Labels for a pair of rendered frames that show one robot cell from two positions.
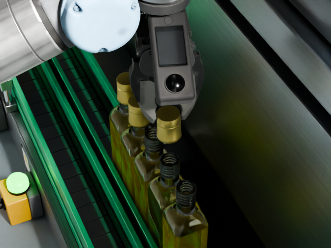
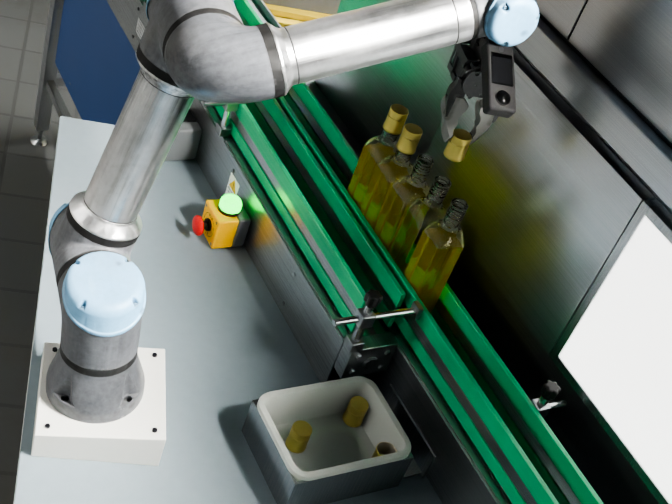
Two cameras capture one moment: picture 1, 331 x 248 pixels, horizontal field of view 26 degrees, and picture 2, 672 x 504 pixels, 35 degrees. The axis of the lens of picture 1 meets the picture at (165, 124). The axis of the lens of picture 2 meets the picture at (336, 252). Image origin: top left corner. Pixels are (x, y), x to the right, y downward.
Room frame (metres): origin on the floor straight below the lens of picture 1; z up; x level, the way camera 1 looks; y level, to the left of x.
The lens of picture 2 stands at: (-0.71, 0.52, 2.10)
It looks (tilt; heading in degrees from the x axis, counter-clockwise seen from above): 38 degrees down; 344
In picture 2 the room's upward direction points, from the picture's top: 21 degrees clockwise
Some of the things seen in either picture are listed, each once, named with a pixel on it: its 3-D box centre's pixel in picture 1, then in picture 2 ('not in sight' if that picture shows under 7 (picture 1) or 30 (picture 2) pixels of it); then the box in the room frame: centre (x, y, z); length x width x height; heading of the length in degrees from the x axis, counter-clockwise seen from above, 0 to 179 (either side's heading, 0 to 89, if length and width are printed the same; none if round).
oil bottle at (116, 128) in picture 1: (130, 151); (369, 185); (0.88, 0.06, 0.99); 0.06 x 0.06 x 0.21; 25
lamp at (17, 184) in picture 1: (17, 182); (230, 203); (0.93, 0.29, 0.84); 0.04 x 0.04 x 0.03
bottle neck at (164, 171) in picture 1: (169, 169); (438, 191); (0.72, -0.01, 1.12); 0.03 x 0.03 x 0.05
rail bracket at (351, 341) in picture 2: not in sight; (375, 319); (0.56, 0.06, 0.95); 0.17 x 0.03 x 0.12; 114
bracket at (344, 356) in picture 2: not in sight; (366, 356); (0.57, 0.04, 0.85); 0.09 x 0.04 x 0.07; 114
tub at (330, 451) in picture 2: not in sight; (328, 440); (0.42, 0.10, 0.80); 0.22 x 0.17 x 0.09; 114
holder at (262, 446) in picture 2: not in sight; (340, 440); (0.43, 0.08, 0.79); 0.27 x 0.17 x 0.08; 114
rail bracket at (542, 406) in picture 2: not in sight; (545, 411); (0.42, -0.22, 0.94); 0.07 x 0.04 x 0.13; 114
